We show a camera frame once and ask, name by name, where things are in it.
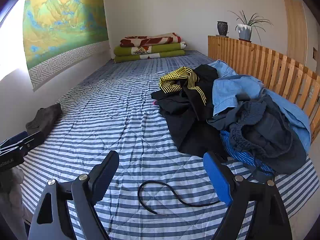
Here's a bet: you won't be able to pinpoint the wooden slatted bed rail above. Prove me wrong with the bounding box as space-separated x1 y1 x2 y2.
207 35 320 144

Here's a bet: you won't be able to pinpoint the blue pinstriped garment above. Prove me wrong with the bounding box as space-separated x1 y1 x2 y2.
220 130 275 178

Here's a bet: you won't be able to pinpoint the grey-blue pants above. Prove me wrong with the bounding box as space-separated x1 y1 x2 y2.
207 95 308 175

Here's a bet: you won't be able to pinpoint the dark ceramic pot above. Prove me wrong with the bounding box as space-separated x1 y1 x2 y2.
217 21 228 37

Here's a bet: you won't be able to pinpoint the blue white striped bed quilt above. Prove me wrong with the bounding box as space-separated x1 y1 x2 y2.
0 50 314 240

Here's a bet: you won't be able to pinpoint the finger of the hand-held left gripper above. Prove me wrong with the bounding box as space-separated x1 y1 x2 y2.
0 131 42 157
0 131 28 150

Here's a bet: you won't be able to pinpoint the wooden door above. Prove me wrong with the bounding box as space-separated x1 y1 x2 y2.
284 0 309 67

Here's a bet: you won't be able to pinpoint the landscape wall scroll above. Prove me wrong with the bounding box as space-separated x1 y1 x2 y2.
22 0 110 92

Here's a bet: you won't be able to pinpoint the dark grey folded cloth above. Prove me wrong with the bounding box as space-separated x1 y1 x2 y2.
26 103 62 142

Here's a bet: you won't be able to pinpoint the red floral folded blanket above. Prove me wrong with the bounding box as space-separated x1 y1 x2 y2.
119 32 182 47

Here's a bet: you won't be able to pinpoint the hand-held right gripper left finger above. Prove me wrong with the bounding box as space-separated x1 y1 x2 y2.
28 150 120 240

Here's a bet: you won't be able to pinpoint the light blue denim shirt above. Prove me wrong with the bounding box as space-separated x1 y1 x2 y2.
209 60 312 153

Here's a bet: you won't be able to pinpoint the potted plant in white pot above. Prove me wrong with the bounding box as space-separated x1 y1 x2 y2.
228 10 273 43

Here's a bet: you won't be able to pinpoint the person's left forearm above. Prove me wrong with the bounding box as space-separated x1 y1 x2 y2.
0 167 27 240

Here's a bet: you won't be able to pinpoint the black cord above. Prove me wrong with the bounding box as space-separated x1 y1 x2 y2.
137 181 220 215

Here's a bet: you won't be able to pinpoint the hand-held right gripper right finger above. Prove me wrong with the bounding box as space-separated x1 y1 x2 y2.
203 152 293 240

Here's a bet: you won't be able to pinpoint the black garment with yellow stripes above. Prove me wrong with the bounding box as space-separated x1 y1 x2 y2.
151 64 229 159

